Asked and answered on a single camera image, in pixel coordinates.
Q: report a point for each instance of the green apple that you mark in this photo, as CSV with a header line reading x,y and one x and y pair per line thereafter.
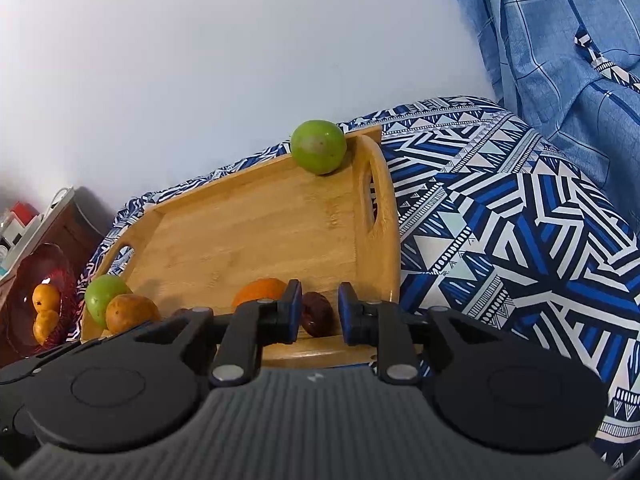
x,y
319,146
102,296

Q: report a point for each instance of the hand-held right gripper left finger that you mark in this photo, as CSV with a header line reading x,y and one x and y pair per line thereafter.
x,y
295,310

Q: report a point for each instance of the white flat tray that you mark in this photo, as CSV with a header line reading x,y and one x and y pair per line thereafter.
x,y
25,242

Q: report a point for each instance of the wooden bedside table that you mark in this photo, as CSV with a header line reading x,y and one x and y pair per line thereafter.
x,y
75,230

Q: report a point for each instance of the blue checked cloth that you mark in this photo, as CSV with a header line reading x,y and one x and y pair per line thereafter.
x,y
560,45

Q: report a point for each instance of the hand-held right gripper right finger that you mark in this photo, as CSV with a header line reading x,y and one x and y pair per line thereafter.
x,y
346,312

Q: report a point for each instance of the small mandarin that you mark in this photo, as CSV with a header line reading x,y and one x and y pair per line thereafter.
x,y
260,292

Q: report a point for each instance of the large orange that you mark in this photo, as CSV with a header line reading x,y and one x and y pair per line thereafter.
x,y
131,312

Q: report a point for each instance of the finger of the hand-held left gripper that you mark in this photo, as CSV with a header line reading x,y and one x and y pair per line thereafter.
x,y
22,371

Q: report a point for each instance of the blue geometric printed blanket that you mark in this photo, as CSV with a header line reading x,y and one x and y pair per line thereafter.
x,y
510,220

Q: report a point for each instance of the red glass bowl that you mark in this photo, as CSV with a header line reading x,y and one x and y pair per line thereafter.
x,y
22,285

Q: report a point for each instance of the yellow-orange mandarin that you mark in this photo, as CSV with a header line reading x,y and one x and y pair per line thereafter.
x,y
46,296
45,327

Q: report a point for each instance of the red date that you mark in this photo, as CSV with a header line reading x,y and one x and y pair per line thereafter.
x,y
317,312

